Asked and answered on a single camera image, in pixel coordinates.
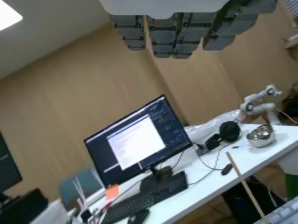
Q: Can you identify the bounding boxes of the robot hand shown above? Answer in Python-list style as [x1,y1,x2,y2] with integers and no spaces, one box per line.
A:
[99,0,280,60]

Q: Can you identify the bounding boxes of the wooden chopstick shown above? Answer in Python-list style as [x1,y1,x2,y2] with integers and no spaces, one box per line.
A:
[225,151,268,221]

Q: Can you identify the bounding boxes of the small white jointed device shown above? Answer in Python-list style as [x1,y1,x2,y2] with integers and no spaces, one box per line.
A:
[235,84,285,126]

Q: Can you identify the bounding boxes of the black headphones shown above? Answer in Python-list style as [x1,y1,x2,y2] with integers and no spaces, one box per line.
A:
[204,120,245,151]

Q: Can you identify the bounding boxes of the lit computer monitor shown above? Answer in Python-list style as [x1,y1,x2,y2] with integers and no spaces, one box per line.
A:
[84,94,195,188]

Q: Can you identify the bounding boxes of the shiny metal bowl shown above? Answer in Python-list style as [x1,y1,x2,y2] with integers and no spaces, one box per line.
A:
[247,124,277,149]

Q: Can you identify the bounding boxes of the small black dongle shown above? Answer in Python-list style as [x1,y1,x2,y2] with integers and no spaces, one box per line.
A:
[220,162,235,176]

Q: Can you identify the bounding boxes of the orange sticky note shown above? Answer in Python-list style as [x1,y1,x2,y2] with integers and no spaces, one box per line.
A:
[104,184,123,201]

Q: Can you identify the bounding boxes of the teal chair back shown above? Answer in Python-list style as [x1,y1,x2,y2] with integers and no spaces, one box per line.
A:
[59,167,107,211]

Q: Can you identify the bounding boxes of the black keyboard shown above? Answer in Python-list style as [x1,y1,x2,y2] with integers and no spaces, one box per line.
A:
[99,190,173,224]

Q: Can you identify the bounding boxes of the dark computer monitor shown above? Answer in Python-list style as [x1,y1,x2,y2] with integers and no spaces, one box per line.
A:
[0,131,24,195]

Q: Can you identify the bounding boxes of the black computer mouse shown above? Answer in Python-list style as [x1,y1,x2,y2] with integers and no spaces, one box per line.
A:
[127,208,152,224]

